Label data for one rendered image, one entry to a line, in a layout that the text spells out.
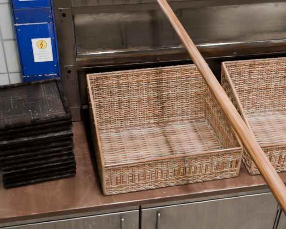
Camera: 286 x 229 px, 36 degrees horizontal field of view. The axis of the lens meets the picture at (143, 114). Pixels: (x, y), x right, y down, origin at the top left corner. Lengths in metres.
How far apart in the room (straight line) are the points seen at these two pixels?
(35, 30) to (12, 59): 0.18
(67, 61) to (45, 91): 0.22
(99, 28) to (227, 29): 0.56
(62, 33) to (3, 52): 0.26
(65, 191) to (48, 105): 0.34
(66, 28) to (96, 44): 0.14
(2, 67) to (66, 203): 0.64
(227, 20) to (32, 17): 0.83
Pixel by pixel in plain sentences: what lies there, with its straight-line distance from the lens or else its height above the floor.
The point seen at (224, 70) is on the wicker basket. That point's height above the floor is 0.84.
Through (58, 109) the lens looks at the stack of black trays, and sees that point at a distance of 1.68.
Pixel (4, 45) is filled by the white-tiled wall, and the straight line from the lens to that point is 1.92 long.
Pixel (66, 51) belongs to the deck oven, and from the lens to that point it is 1.93.
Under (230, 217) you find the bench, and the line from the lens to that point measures 1.94.
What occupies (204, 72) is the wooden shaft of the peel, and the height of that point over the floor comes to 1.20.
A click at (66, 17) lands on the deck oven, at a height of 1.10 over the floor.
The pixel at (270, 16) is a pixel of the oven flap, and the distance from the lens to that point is 2.10.
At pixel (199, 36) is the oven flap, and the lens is 1.99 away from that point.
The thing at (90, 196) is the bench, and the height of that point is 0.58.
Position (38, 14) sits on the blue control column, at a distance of 1.82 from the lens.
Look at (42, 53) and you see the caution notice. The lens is 1.89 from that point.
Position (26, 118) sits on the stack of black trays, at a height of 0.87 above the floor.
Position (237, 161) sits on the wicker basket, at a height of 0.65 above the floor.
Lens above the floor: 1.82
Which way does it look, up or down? 35 degrees down
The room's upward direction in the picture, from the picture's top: 1 degrees clockwise
